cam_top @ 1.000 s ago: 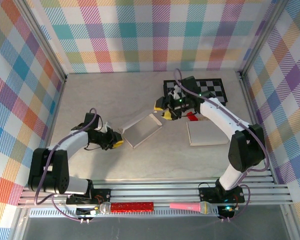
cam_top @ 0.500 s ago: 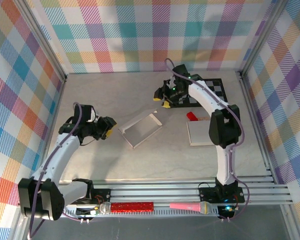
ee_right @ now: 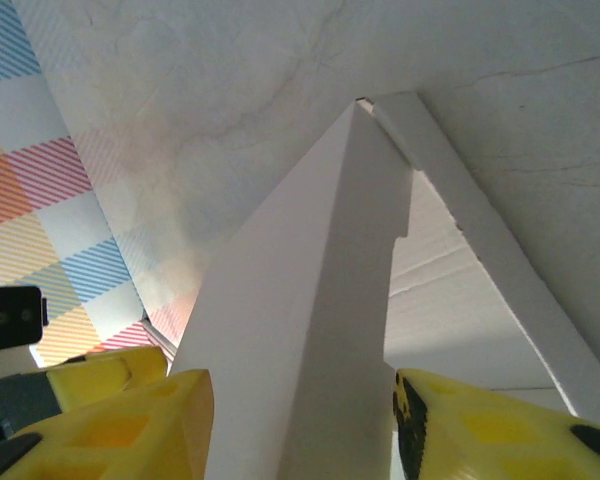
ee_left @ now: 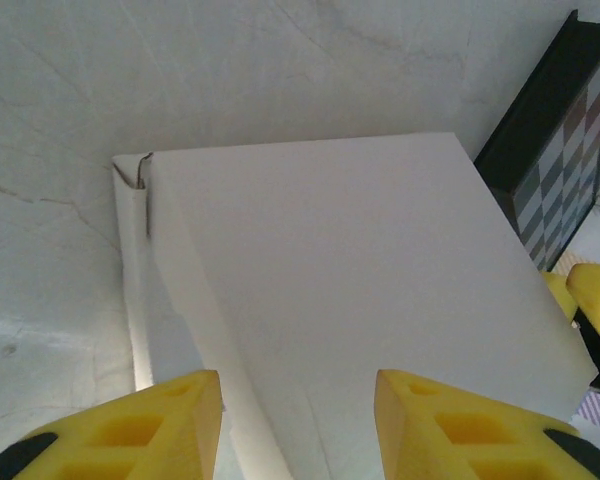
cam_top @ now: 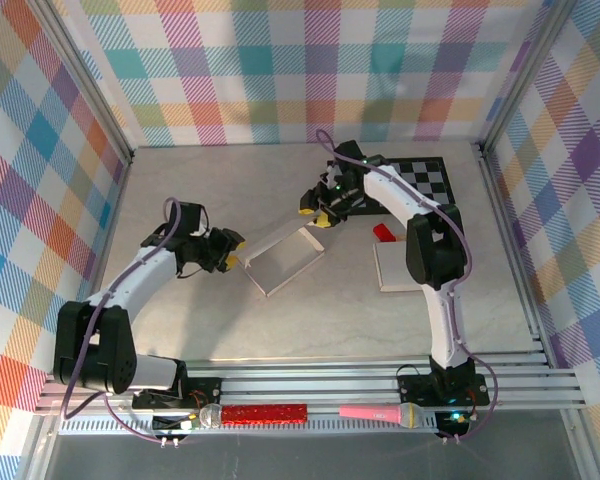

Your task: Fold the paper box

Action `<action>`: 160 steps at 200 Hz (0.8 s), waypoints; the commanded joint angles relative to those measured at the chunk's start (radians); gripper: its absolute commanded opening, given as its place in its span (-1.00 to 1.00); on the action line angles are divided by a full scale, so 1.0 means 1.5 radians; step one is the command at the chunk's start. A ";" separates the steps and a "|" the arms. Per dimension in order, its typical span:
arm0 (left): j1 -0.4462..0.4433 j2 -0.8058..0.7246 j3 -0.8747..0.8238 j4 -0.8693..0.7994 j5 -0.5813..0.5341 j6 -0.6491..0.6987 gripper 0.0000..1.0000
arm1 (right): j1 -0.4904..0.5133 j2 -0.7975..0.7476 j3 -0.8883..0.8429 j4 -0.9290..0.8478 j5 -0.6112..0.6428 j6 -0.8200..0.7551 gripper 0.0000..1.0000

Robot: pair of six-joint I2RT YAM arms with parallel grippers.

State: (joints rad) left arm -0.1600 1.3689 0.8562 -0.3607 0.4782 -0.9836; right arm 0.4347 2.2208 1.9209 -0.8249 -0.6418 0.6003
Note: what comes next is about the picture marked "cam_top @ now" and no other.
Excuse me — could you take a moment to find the white cardboard box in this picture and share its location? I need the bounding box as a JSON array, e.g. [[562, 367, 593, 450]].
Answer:
[[372, 239, 431, 294], [237, 219, 327, 300]]

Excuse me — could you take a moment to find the black grey checkerboard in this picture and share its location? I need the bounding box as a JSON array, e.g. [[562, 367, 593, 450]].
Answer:
[[344, 156, 456, 217]]

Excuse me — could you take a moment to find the red glitter toy microphone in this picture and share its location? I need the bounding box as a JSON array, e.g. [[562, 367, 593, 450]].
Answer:
[[198, 402, 310, 430]]

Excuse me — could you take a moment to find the left black controller board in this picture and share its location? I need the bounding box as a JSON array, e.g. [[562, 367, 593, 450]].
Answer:
[[151, 412, 201, 436]]

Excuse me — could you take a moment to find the black controller board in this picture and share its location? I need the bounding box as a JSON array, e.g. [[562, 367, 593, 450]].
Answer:
[[151, 412, 201, 436], [435, 408, 471, 437]]

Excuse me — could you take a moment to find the pink toy microphone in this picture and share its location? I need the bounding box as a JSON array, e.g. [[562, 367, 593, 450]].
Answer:
[[338, 402, 425, 430]]

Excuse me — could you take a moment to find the right black controller board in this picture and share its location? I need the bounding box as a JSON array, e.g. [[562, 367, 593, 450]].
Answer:
[[435, 408, 471, 437]]

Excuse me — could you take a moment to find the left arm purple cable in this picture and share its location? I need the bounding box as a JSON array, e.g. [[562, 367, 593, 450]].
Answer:
[[59, 196, 185, 445]]

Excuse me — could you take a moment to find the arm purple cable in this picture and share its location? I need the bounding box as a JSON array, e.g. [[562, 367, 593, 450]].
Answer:
[[59, 196, 185, 445], [314, 128, 501, 445]]

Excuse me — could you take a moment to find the left aluminium side rail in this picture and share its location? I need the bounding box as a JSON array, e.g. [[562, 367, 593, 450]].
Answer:
[[68, 149, 136, 374]]

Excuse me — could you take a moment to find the aluminium side rail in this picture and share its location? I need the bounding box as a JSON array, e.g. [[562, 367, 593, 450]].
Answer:
[[477, 142, 554, 371], [68, 149, 136, 374]]

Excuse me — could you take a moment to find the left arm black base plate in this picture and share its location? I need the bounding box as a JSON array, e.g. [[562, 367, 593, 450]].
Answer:
[[131, 377, 224, 409]]

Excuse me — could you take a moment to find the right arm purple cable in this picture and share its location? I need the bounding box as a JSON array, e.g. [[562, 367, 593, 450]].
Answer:
[[314, 128, 501, 445]]

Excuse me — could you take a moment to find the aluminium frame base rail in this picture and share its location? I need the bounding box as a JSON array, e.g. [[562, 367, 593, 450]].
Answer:
[[34, 355, 587, 417]]

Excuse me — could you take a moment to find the right aluminium side rail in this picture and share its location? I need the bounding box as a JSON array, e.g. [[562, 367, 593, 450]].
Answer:
[[477, 142, 554, 371]]

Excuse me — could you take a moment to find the white slotted cable tray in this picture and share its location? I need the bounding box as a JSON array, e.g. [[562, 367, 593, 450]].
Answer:
[[58, 417, 440, 437]]

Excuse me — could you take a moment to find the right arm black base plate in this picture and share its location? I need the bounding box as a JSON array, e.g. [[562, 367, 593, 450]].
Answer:
[[397, 372, 491, 407]]

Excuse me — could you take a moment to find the left aluminium corner post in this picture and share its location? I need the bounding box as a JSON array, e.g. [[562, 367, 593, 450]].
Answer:
[[27, 0, 136, 164]]

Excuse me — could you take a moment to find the aluminium corner post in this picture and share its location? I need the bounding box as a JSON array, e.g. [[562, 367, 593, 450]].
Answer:
[[27, 0, 136, 164], [472, 0, 581, 159]]

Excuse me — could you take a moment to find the right aluminium corner post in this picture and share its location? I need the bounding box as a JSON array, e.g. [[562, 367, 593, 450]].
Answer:
[[472, 0, 581, 159]]

